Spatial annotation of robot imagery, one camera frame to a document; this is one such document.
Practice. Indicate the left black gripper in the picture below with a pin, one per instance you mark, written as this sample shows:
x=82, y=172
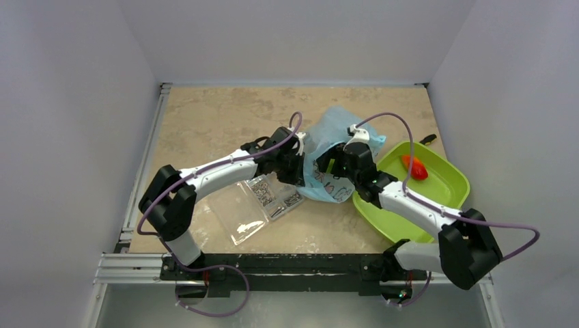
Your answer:
x=296, y=177

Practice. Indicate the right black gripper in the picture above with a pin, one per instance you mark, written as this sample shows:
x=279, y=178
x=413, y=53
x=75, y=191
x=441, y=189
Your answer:
x=333, y=162

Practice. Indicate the light blue plastic bag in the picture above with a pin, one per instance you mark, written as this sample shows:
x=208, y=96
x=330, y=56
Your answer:
x=328, y=132

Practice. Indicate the red orange fake fruit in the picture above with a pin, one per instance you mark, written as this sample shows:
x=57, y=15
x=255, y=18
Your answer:
x=415, y=167

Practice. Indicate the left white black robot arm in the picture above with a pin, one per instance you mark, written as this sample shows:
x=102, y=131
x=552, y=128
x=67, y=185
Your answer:
x=169, y=200

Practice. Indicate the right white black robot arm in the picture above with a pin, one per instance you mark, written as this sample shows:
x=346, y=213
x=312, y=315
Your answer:
x=464, y=249

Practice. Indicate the clear plastic screw box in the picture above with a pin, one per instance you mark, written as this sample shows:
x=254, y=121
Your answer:
x=245, y=207

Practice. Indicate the black yellow screwdriver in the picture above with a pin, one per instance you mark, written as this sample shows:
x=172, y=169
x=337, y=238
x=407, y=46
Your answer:
x=428, y=139

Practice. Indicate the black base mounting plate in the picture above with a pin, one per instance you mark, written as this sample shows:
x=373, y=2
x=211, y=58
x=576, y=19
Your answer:
x=363, y=274

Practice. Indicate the lime green plastic tray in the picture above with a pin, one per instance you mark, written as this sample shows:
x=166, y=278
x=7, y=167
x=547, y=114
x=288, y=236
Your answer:
x=445, y=184

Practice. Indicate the aluminium front rail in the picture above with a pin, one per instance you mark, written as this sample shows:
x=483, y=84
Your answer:
x=149, y=269

